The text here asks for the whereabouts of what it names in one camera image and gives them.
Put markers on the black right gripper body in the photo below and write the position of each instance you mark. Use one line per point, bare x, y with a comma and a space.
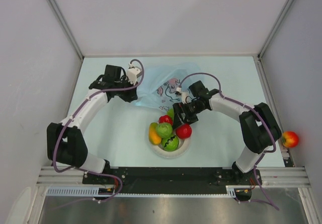
190, 110

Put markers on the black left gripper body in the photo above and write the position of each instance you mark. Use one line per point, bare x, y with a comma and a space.
126, 94

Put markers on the green fake starfruit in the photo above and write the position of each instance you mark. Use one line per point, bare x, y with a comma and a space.
170, 113

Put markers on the red fake apple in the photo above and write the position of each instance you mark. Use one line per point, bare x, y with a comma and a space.
184, 131

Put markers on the red fake bell pepper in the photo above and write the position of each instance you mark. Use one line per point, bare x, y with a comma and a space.
166, 119

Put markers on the green fake custard apple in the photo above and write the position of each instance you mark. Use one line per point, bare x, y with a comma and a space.
164, 130

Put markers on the white paper plate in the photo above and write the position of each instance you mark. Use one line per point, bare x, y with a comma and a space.
183, 147

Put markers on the green fake watermelon ball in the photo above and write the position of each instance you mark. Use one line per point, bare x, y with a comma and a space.
171, 143

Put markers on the light blue plastic bag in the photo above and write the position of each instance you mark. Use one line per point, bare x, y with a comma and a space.
158, 88

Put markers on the yellow green fake mango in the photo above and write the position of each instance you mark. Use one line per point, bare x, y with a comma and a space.
152, 134

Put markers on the red fake tomato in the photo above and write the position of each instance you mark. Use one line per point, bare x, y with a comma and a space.
290, 139

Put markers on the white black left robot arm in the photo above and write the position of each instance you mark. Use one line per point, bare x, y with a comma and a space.
65, 140

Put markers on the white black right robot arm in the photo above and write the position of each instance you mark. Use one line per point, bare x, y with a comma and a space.
259, 127

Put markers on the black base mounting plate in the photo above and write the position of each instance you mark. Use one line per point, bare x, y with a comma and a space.
190, 181

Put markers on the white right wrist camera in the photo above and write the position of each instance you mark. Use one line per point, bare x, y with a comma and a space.
182, 96

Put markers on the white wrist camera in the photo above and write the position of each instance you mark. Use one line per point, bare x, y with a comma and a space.
133, 73
182, 96

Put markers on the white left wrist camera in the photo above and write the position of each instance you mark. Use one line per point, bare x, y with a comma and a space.
133, 73

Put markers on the aluminium frame rail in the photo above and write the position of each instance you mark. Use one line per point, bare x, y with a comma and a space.
287, 178

